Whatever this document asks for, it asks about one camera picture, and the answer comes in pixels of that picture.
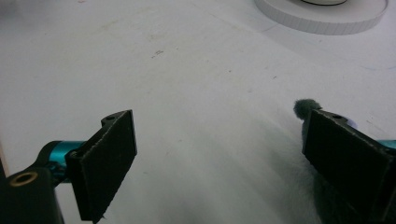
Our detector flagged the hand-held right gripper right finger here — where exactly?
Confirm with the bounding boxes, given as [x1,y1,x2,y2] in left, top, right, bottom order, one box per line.
[302,108,396,224]

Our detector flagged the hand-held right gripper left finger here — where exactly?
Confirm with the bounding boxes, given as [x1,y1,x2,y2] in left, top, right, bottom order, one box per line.
[37,109,138,224]

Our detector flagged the grey fuzzy ball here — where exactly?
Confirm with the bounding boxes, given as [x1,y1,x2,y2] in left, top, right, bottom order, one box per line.
[292,98,323,121]

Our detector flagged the white round ribbed base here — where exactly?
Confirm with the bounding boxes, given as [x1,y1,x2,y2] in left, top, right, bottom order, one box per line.
[253,0,389,35]

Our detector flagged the white bowl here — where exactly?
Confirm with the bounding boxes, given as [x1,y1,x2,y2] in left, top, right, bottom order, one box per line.
[300,0,348,7]

